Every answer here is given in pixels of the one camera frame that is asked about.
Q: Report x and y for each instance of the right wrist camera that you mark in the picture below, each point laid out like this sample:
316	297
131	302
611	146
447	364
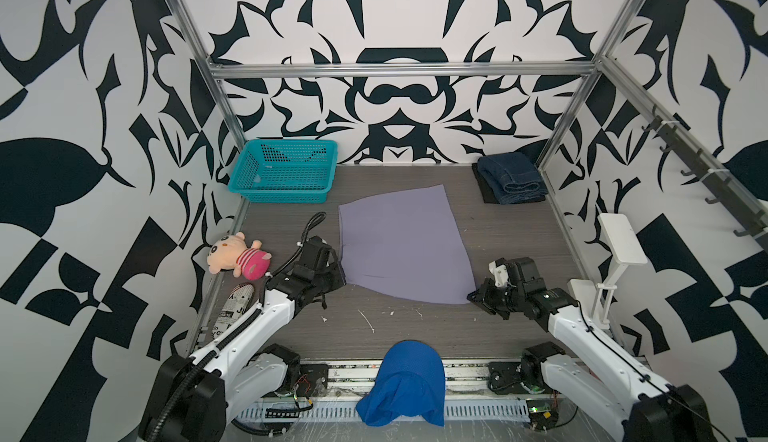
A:
499	271

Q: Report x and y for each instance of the lavender grey skirt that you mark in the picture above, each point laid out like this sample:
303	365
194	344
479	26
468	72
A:
406	244

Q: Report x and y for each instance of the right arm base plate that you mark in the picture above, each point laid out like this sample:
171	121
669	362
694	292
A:
511	377

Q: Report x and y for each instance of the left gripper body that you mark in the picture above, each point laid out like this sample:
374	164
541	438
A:
331	278

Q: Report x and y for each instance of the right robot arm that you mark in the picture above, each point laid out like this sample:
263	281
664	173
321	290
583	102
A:
588	367

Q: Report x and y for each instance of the small green circuit board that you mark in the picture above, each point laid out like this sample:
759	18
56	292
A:
542	416

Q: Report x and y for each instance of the dark blue denim skirt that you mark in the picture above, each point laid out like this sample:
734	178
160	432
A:
512	178

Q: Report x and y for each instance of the black skirt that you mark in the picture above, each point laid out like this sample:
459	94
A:
487	193

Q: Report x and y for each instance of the grey wall hook rack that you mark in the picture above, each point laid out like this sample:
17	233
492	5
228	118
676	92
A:
701	166

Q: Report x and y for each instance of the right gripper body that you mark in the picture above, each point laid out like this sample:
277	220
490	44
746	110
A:
510	298

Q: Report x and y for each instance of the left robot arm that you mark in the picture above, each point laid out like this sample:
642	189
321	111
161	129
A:
195	398

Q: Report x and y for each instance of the teal plastic basket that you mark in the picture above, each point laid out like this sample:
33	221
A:
285	171

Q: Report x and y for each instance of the blue cloth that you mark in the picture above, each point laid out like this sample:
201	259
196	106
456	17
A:
410	382

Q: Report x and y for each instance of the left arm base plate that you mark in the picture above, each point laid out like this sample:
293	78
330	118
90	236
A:
304	381

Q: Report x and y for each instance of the aluminium frame crossbar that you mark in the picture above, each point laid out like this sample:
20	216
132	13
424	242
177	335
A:
227	72

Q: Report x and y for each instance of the white shelf stand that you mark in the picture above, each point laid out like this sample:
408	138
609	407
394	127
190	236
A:
626	251

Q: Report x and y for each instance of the pink plush toy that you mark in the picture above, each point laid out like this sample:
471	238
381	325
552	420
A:
233	253

